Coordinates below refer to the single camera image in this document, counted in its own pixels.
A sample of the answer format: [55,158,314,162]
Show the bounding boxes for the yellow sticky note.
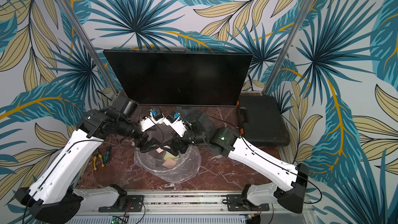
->
[163,151,179,161]

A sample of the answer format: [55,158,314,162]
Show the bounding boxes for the pink sticky note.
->
[162,159,177,169]

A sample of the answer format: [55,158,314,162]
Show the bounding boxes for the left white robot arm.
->
[15,95,164,224]

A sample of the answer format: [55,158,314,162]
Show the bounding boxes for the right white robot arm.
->
[164,111,309,214]

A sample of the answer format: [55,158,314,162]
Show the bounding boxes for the black computer monitor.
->
[103,49,254,106]

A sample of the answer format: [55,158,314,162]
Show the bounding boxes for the bin with clear plastic bag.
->
[134,146,202,184]

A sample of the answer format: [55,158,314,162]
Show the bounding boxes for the black plastic tool case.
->
[237,95,290,147]

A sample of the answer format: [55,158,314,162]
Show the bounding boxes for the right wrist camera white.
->
[163,112,188,138]

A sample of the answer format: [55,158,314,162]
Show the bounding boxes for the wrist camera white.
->
[139,108,165,132]
[163,112,188,138]

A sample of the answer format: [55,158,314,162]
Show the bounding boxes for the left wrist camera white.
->
[139,108,165,132]

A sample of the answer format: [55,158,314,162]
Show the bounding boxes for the green handled screwdriver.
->
[103,146,112,164]

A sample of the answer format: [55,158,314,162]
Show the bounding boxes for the yellow handled pliers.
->
[93,151,105,171]

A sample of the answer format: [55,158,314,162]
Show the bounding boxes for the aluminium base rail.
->
[67,190,318,224]

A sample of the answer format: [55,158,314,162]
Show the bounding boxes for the right aluminium frame post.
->
[261,0,314,95]

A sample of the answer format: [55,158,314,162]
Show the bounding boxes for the aluminium frame post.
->
[261,0,314,95]
[56,0,119,95]

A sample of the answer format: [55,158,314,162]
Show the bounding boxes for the left aluminium frame post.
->
[56,0,119,95]

